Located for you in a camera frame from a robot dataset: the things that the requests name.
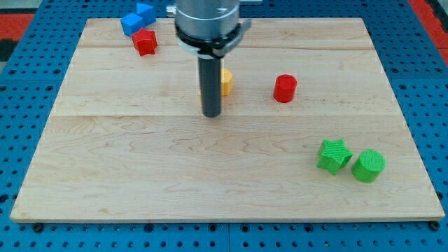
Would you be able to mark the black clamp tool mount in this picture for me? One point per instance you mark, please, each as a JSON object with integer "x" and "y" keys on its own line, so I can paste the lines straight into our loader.
{"x": 213, "y": 48}

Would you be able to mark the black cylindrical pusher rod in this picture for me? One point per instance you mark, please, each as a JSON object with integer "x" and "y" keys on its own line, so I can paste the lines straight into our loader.
{"x": 210, "y": 86}

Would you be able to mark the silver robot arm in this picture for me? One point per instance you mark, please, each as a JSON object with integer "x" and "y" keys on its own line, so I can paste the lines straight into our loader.
{"x": 209, "y": 30}

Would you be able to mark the yellow hexagon block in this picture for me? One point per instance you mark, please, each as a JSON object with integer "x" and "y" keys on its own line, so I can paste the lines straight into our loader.
{"x": 227, "y": 80}

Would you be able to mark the red star block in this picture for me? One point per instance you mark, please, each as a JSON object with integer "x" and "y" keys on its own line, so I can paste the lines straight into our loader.
{"x": 145, "y": 41}

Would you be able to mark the blue triangle block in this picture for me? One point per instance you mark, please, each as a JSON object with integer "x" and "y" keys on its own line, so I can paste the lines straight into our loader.
{"x": 146, "y": 12}

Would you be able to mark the red cylinder block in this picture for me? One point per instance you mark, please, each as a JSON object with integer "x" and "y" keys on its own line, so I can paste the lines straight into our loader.
{"x": 284, "y": 89}

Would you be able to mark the blue cube block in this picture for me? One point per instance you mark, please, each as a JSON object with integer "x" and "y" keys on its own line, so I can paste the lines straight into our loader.
{"x": 131, "y": 23}

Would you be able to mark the wooden board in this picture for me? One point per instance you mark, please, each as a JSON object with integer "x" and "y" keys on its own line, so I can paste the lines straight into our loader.
{"x": 126, "y": 141}

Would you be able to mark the green star block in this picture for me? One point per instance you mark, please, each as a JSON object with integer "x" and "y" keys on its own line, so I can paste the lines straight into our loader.
{"x": 333, "y": 155}

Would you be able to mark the green cylinder block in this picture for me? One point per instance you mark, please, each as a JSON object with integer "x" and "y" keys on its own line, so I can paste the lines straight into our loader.
{"x": 369, "y": 164}

